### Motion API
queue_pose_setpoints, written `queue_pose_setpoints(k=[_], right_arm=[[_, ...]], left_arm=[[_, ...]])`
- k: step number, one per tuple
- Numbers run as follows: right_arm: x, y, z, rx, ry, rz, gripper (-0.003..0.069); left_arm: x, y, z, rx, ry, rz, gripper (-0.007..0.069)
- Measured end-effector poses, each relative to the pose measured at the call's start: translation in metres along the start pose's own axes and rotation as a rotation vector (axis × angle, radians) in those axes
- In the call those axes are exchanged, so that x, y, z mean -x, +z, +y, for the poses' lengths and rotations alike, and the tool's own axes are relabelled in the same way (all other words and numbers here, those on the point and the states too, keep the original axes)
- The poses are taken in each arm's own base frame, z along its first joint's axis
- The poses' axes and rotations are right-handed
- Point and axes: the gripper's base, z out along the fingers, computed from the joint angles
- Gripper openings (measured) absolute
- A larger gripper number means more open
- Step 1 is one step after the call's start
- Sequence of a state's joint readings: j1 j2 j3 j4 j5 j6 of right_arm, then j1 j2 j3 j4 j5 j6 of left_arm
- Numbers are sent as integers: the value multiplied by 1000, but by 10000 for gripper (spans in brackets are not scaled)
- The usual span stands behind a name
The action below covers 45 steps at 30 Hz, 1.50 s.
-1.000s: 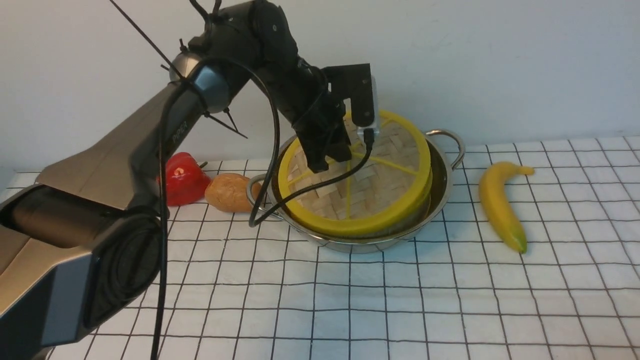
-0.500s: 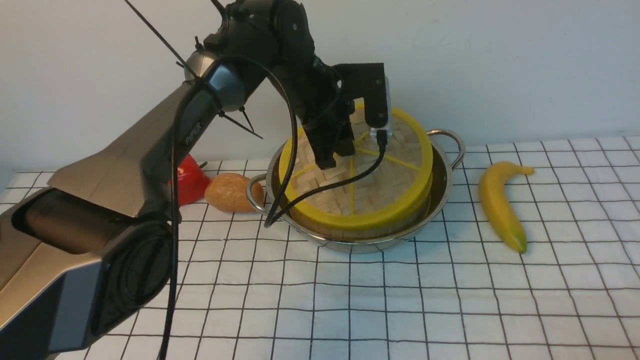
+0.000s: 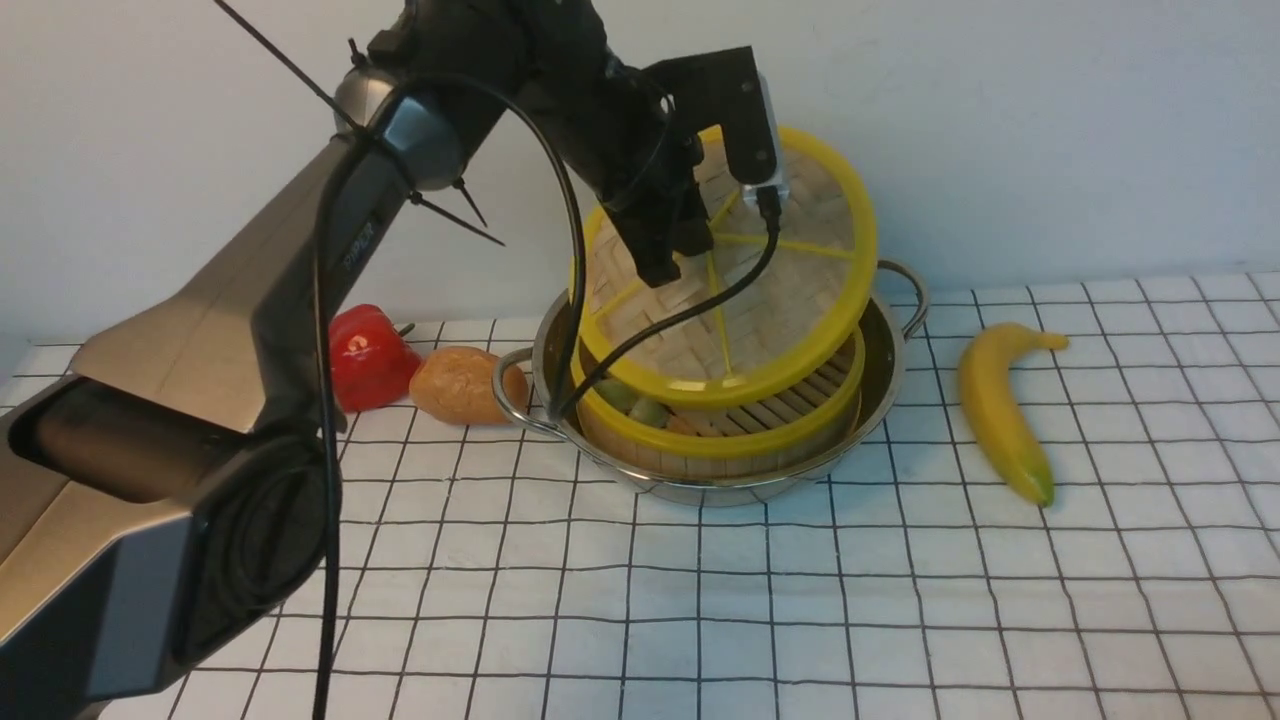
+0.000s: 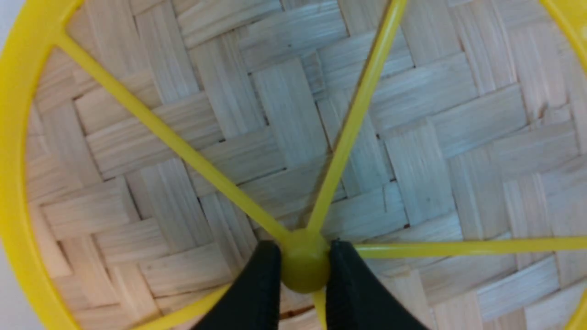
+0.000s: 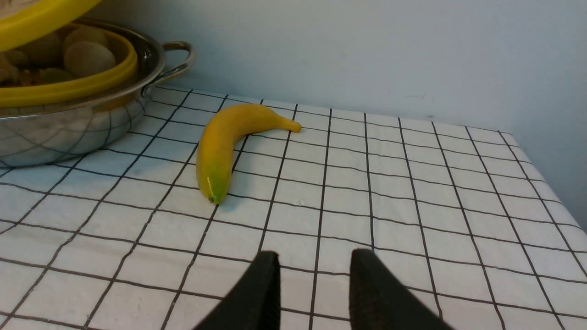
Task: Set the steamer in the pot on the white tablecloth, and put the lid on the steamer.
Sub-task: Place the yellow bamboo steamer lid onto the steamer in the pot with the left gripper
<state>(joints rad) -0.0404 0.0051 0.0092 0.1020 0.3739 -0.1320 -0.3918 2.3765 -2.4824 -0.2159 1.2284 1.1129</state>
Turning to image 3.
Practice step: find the brown potato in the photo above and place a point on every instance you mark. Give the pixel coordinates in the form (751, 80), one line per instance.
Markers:
(454, 384)

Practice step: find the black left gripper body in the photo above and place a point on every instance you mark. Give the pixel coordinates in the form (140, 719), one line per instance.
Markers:
(626, 131)

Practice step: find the yellow banana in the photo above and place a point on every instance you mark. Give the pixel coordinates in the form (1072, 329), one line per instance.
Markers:
(994, 414)

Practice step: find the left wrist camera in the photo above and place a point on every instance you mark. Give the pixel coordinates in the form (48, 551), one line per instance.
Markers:
(725, 90)

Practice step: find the yellow bamboo steamer lid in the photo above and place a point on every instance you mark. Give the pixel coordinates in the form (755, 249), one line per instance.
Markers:
(780, 328)

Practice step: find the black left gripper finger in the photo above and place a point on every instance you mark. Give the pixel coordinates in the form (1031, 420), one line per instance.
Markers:
(660, 227)

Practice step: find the stainless steel pot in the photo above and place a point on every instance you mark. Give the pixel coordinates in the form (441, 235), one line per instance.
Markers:
(879, 388)

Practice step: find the green dumpling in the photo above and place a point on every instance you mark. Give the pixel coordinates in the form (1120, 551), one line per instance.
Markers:
(624, 399)

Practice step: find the red bell pepper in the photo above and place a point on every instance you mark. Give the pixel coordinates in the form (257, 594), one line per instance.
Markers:
(372, 365)

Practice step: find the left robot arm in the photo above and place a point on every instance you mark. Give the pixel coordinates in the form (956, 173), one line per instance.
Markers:
(183, 479)

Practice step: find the yellow bamboo steamer basket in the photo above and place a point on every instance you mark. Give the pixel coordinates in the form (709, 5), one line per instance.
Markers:
(761, 436)

